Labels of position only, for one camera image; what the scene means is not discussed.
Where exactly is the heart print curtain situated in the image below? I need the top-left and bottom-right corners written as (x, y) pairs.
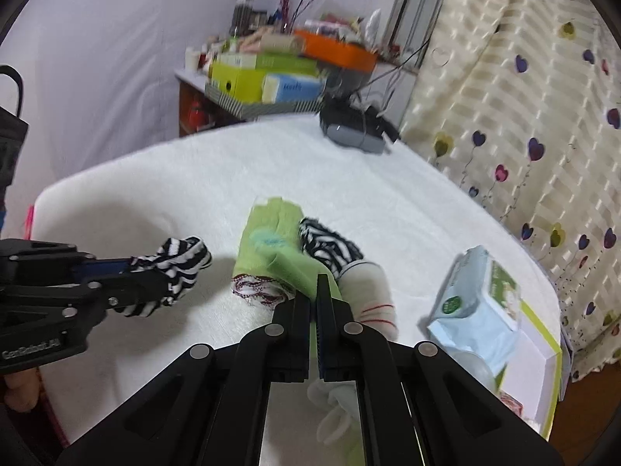
top-left (402, 0), bottom-right (621, 382)

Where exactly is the wet wipes pack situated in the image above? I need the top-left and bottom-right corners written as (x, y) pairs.
top-left (426, 245), bottom-right (526, 374)

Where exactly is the black bag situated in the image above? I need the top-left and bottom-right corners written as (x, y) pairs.
top-left (0, 64), bottom-right (31, 190)

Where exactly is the grey patterned tray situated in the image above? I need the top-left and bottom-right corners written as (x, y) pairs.
top-left (205, 82), bottom-right (333, 120)

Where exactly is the blue tissue box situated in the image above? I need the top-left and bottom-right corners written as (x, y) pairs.
top-left (262, 74), bottom-right (325, 104)

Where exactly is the dark glass jar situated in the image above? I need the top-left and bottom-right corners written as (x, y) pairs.
top-left (233, 0), bottom-right (256, 35)

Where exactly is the pink candy packet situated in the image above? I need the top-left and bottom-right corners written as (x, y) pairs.
top-left (499, 391), bottom-right (526, 417)

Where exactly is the person's left hand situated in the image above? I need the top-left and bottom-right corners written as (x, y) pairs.
top-left (2, 367), bottom-right (42, 412)

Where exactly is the flat green box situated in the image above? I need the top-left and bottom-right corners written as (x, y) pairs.
top-left (213, 52), bottom-right (321, 71)

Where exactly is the beige paper roll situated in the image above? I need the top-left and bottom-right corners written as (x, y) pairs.
top-left (262, 34), bottom-right (305, 53)

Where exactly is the orange tray with clutter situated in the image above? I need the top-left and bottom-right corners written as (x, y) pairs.
top-left (305, 10), bottom-right (384, 54)

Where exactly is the black grey headset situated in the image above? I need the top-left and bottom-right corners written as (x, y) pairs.
top-left (319, 96), bottom-right (401, 155)

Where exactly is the dark wooden side table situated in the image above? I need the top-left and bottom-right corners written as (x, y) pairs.
top-left (173, 69), bottom-right (253, 137)

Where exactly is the window frame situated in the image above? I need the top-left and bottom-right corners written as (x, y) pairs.
top-left (383, 0), bottom-right (454, 124)

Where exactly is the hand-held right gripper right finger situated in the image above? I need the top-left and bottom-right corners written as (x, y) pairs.
top-left (317, 273), bottom-right (566, 466)

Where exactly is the red white patterned sock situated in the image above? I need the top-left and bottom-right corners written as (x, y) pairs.
top-left (231, 274), bottom-right (293, 308)

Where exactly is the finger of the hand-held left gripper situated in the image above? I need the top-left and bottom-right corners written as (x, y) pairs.
top-left (49, 242), bottom-right (137, 279)
top-left (57, 270), bottom-right (172, 322)

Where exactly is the cream striped sock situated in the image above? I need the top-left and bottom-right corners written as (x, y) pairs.
top-left (337, 259), bottom-right (399, 341)

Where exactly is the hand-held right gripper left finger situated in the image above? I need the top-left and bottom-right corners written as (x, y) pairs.
top-left (58, 294), bottom-right (318, 466)

